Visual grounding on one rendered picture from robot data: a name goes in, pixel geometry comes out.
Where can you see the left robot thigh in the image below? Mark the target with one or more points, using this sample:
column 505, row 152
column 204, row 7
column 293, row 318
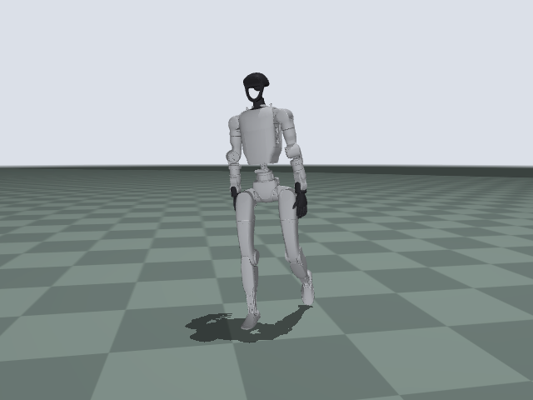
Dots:
column 289, row 222

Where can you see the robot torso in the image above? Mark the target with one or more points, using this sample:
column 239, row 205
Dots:
column 261, row 142

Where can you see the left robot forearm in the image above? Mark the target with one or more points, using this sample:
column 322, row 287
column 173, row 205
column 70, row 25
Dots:
column 299, row 171

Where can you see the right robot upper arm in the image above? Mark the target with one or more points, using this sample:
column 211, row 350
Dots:
column 234, row 155

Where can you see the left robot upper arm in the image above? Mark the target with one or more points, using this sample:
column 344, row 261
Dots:
column 285, row 118

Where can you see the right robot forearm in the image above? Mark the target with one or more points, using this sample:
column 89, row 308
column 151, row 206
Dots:
column 235, row 176

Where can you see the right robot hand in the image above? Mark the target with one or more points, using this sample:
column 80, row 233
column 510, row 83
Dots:
column 234, row 195

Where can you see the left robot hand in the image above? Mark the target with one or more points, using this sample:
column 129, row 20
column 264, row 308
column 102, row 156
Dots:
column 300, row 202

